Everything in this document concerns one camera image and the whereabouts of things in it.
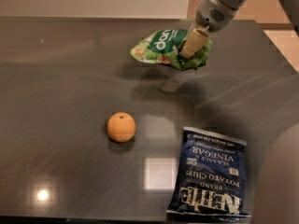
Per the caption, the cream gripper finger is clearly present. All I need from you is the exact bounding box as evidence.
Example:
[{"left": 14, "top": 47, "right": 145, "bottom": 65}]
[{"left": 179, "top": 28, "right": 209, "bottom": 59}]

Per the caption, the green rice chip bag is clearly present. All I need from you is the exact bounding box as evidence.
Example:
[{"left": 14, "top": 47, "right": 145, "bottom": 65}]
[{"left": 130, "top": 29, "right": 212, "bottom": 71}]

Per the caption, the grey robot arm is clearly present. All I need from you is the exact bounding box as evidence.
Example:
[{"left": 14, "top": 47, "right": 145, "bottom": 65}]
[{"left": 189, "top": 0, "right": 299, "bottom": 35}]

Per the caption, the blue kettle chips bag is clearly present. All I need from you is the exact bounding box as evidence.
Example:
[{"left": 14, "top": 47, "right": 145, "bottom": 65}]
[{"left": 167, "top": 126, "right": 247, "bottom": 219}]

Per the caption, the orange fruit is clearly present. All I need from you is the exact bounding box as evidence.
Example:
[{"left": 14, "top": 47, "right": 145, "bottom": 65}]
[{"left": 107, "top": 112, "right": 136, "bottom": 143}]

